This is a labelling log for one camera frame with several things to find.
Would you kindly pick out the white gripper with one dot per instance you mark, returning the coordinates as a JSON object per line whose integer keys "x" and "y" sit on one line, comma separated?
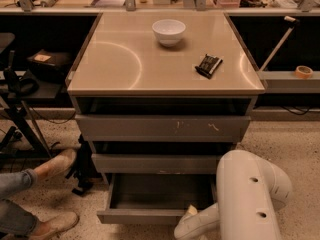
{"x": 190, "y": 226}

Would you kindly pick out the grey bottom drawer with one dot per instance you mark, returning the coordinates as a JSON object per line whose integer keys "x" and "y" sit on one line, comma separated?
{"x": 156, "y": 198}

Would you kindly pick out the grey drawer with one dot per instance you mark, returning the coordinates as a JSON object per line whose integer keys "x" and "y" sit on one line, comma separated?
{"x": 154, "y": 128}
{"x": 156, "y": 198}
{"x": 156, "y": 164}

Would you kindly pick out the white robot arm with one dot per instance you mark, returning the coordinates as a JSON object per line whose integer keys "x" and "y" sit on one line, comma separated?
{"x": 249, "y": 191}

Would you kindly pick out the grey drawer cabinet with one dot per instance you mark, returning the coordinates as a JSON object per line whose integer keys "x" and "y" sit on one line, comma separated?
{"x": 124, "y": 70}

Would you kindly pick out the grey middle drawer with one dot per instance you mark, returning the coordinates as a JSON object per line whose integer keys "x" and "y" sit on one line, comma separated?
{"x": 156, "y": 164}

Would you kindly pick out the grey top drawer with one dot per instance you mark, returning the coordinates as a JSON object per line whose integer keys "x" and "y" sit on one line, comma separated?
{"x": 154, "y": 128}

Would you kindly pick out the tan lower shoe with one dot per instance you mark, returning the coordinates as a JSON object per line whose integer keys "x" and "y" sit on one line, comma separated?
{"x": 54, "y": 226}

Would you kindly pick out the tan shoe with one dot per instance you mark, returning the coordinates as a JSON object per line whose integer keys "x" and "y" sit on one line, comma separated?
{"x": 54, "y": 226}
{"x": 56, "y": 165}

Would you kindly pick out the tan upper shoe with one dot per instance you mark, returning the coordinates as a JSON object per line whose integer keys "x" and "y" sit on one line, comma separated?
{"x": 56, "y": 165}

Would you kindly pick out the black snack packet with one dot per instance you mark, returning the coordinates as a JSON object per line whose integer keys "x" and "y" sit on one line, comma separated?
{"x": 208, "y": 66}

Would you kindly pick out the tan tape roll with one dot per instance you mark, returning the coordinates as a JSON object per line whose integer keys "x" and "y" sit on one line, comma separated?
{"x": 303, "y": 72}

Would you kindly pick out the blue jeans lower leg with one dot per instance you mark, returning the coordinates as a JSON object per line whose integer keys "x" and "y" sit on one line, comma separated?
{"x": 15, "y": 220}

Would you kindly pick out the blue jeans leg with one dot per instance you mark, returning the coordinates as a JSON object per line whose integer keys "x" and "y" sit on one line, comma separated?
{"x": 15, "y": 220}
{"x": 13, "y": 183}

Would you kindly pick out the white ceramic bowl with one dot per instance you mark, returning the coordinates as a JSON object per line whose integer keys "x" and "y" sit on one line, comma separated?
{"x": 168, "y": 32}

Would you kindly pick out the blue jeans upper leg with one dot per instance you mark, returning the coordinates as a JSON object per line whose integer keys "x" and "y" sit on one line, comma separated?
{"x": 13, "y": 183}

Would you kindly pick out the black bag with label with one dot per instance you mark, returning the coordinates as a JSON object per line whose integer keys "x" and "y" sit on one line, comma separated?
{"x": 51, "y": 67}

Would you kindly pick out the black headphones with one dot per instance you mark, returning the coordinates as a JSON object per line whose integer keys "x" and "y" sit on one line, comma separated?
{"x": 19, "y": 86}

